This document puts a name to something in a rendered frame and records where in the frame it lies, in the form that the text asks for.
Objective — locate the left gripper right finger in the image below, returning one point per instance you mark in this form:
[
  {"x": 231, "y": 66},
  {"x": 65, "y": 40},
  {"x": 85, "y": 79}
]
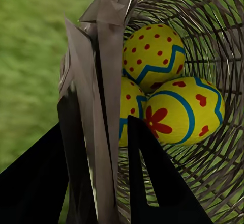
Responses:
[{"x": 177, "y": 203}]

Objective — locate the easter egg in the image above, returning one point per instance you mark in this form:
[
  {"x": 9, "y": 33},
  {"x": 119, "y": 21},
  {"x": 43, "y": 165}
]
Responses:
[
  {"x": 133, "y": 101},
  {"x": 153, "y": 55},
  {"x": 184, "y": 111}
]

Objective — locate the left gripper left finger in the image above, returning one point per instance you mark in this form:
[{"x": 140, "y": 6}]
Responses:
[{"x": 33, "y": 188}]

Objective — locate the wicker basket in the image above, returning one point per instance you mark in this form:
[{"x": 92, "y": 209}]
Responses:
[{"x": 89, "y": 107}]

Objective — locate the tree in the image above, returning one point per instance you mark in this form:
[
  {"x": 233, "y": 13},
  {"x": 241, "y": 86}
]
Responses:
[{"x": 237, "y": 55}]

